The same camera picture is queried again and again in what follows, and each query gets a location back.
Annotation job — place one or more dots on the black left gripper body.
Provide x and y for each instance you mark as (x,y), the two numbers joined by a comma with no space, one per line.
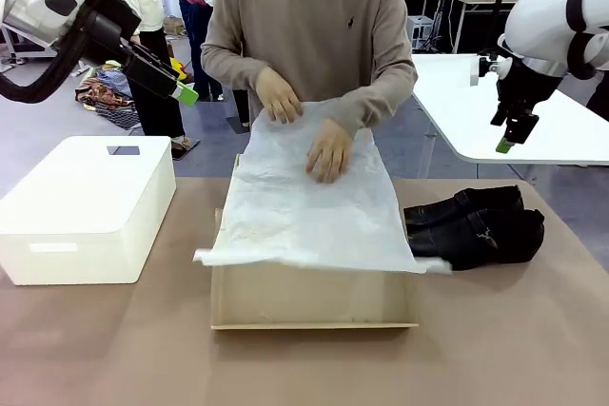
(107,30)

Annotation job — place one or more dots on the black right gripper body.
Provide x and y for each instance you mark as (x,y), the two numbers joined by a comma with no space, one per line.
(521,87)

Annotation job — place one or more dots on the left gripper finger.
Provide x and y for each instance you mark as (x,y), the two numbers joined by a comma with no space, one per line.
(162,71)
(150,80)

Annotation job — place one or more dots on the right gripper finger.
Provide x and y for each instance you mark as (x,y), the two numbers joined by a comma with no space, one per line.
(518,130)
(500,115)

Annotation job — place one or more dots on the black leather shoe with buckle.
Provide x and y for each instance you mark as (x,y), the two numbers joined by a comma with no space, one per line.
(476,244)

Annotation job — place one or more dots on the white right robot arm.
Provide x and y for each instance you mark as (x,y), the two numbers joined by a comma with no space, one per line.
(537,16)

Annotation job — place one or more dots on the person's left forearm beige sleeve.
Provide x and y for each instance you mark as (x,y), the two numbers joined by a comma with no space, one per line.
(385,92)

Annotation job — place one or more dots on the person's right forearm beige sleeve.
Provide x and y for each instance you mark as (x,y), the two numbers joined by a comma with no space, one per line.
(228,61)

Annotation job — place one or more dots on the small brown cardboard box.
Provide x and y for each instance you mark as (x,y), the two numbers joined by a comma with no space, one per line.
(173,25)

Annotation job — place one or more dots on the white storage box lid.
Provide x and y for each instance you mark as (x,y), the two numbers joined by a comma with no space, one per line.
(71,187)

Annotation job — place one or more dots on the white plastic storage box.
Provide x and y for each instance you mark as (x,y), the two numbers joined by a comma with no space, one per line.
(71,258)

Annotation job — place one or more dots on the tan cardboard shoe box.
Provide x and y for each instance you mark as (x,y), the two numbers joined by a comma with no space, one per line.
(309,296)

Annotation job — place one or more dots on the person's right hand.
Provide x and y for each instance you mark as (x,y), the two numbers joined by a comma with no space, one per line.
(280,94)

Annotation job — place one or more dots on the person's left hand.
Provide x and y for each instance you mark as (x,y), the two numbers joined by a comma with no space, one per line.
(330,154)

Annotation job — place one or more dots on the yellow cloth item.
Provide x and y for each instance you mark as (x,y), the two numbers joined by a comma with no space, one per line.
(177,67)

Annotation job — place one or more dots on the blue striped cloth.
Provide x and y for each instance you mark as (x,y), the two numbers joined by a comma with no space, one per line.
(114,79)

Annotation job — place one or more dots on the dark checked cloth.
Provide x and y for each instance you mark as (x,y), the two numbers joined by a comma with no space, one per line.
(119,116)

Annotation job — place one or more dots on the white side table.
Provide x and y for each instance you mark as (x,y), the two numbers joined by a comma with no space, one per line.
(452,106)

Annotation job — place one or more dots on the brown patterned cloth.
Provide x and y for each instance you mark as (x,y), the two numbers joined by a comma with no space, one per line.
(102,94)

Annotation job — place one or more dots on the brown workbench with black legs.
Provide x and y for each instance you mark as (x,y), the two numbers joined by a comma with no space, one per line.
(476,2)

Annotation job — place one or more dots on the white plastic crate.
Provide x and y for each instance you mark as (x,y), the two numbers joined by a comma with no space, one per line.
(421,32)

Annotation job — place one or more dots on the person in beige sweater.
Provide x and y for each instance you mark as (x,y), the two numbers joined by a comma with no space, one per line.
(309,21)

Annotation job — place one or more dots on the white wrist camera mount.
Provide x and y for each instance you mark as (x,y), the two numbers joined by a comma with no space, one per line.
(480,68)

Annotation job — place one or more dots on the grey metal cart frame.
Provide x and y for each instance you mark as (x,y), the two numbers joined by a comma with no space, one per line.
(24,47)

